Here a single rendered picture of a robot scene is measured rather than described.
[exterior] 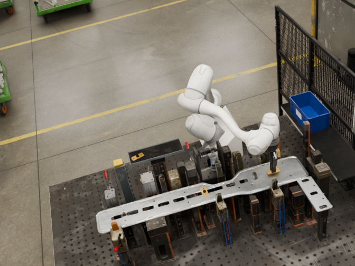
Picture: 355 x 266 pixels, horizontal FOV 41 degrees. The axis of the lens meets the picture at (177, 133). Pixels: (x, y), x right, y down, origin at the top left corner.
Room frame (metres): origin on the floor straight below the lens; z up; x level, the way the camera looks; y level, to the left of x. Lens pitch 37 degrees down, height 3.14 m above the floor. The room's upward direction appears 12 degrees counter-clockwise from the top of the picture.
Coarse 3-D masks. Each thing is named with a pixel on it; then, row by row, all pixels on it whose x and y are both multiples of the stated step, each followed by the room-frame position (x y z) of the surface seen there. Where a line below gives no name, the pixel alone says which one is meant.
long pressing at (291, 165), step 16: (288, 160) 2.29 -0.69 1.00; (240, 176) 2.24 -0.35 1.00; (272, 176) 2.18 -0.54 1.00; (288, 176) 2.15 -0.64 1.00; (304, 176) 2.12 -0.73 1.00; (176, 192) 2.21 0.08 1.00; (192, 192) 2.18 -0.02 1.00; (224, 192) 2.12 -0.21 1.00; (240, 192) 2.10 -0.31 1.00; (256, 192) 2.08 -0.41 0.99; (112, 208) 2.18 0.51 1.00; (128, 208) 2.15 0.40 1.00; (160, 208) 2.10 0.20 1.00; (176, 208) 2.07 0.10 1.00; (128, 224) 2.02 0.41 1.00
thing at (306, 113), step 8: (296, 96) 2.79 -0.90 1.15; (304, 96) 2.79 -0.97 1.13; (312, 96) 2.76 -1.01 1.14; (296, 104) 2.67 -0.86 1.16; (304, 104) 2.79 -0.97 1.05; (312, 104) 2.76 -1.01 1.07; (320, 104) 2.64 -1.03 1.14; (296, 112) 2.67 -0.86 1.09; (304, 112) 2.73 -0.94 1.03; (312, 112) 2.71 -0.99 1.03; (320, 112) 2.64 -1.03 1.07; (328, 112) 2.53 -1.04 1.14; (304, 120) 2.54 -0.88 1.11; (312, 120) 2.49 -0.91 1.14; (320, 120) 2.50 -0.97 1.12; (328, 120) 2.50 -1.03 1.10; (312, 128) 2.49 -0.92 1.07; (320, 128) 2.50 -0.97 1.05
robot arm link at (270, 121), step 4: (264, 116) 2.21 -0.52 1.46; (268, 116) 2.20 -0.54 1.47; (272, 116) 2.19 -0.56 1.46; (276, 116) 2.20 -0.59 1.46; (264, 120) 2.19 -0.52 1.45; (268, 120) 2.18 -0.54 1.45; (272, 120) 2.17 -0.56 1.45; (276, 120) 2.18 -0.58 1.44; (264, 124) 2.19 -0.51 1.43; (268, 124) 2.17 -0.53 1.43; (272, 124) 2.16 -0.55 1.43; (276, 124) 2.17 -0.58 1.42; (260, 128) 2.17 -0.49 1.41; (268, 128) 2.15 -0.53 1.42; (272, 128) 2.15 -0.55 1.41; (276, 128) 2.16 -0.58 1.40; (272, 132) 2.13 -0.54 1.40; (276, 132) 2.15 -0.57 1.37; (276, 136) 2.16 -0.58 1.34
